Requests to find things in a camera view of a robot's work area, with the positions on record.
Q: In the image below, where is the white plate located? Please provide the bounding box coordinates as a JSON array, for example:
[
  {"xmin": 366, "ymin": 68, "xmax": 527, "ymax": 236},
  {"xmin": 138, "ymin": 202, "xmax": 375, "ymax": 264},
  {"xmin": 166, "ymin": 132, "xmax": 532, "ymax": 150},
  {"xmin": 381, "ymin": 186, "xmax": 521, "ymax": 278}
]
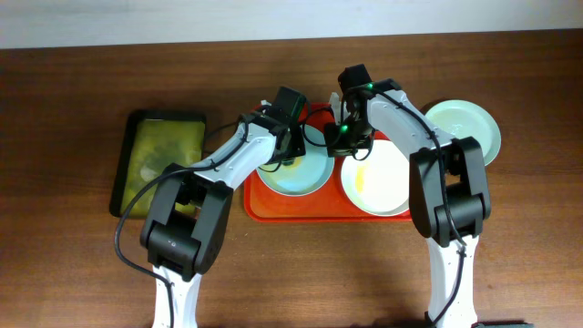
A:
[{"xmin": 340, "ymin": 139, "xmax": 409, "ymax": 217}]

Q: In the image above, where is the light blue plate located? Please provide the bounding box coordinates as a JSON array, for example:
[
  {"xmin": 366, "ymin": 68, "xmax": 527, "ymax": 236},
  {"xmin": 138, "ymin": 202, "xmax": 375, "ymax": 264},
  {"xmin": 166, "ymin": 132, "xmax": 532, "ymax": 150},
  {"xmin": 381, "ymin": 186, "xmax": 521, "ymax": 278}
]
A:
[
  {"xmin": 256, "ymin": 134, "xmax": 334, "ymax": 197},
  {"xmin": 425, "ymin": 99, "xmax": 502, "ymax": 165}
]

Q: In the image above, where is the light blue plate top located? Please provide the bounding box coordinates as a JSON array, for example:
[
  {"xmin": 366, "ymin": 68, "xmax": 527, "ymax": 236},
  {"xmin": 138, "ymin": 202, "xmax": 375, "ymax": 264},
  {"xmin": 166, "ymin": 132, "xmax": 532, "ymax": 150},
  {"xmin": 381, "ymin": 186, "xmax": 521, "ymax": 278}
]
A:
[{"xmin": 425, "ymin": 99, "xmax": 502, "ymax": 165}]

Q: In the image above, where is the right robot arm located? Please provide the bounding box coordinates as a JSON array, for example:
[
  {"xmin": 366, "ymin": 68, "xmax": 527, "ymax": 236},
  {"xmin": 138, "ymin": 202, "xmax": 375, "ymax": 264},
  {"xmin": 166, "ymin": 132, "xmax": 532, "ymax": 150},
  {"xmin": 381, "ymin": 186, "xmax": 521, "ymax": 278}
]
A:
[{"xmin": 324, "ymin": 64, "xmax": 491, "ymax": 327}]

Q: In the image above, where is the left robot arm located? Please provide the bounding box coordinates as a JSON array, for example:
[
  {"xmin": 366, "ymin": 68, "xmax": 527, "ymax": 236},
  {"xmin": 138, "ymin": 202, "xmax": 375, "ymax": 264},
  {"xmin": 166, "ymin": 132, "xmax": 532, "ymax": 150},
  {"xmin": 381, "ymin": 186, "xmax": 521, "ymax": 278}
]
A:
[{"xmin": 139, "ymin": 87, "xmax": 307, "ymax": 327}]

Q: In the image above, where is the black tray with soapy water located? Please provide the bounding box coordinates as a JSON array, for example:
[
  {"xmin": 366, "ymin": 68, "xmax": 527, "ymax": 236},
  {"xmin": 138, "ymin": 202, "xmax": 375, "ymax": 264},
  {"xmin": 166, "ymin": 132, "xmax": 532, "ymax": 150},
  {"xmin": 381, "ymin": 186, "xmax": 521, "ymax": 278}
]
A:
[{"xmin": 109, "ymin": 109, "xmax": 206, "ymax": 217}]

